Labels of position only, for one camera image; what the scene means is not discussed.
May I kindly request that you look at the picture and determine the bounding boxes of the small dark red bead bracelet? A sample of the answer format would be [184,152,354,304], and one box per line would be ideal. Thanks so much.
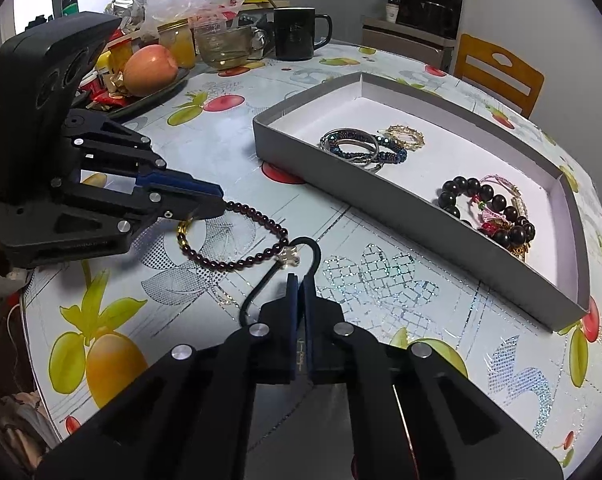
[175,199,302,273]

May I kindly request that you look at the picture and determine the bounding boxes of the black hair tie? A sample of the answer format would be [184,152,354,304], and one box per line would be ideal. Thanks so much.
[238,235,324,328]

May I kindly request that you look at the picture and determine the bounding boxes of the gold and silver bangles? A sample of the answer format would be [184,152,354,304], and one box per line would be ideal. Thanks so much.
[317,125,425,174]

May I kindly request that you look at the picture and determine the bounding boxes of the dark blue beaded bracelet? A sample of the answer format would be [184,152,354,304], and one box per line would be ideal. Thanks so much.
[325,129,410,167]

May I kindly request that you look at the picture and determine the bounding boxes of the large black bead bracelet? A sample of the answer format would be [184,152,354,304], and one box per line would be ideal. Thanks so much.
[436,174,537,250]

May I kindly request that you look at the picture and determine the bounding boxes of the pink cord bracelet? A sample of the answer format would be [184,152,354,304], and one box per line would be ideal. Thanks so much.
[468,173,528,226]

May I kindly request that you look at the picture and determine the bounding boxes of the dark fruit plate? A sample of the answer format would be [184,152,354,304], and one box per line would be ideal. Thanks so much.
[73,66,192,118]

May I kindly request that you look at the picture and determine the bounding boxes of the orange apple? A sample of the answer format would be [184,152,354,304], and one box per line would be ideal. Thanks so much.
[123,44,179,96]

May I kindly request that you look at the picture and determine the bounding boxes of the honey glass jar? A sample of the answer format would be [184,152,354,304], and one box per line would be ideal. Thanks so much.
[158,18,196,70]

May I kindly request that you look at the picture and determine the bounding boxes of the glass teacup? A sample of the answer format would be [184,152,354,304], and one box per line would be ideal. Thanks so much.
[195,26,267,70]

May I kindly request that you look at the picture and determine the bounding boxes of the green bottle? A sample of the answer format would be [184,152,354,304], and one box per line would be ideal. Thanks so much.
[61,0,78,16]

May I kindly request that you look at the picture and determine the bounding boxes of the clear plastic bag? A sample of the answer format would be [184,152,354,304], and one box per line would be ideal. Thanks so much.
[104,0,245,37]

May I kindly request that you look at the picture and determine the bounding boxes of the black ceramic mug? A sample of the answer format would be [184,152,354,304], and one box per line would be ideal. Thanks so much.
[274,6,333,62]

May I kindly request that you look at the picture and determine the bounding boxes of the grey shallow cardboard tray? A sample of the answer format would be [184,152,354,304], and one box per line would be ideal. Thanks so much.
[253,73,590,330]

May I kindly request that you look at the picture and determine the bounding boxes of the grey low cabinet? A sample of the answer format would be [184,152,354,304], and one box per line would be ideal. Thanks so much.
[362,18,456,72]

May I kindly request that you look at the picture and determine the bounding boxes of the white paper cup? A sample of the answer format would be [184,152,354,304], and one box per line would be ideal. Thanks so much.
[386,3,399,23]

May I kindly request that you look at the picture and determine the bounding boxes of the black water dispenser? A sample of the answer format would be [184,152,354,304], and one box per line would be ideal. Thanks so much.
[388,0,463,39]

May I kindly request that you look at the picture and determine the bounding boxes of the wooden chair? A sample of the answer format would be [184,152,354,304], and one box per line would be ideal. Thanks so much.
[454,34,545,118]

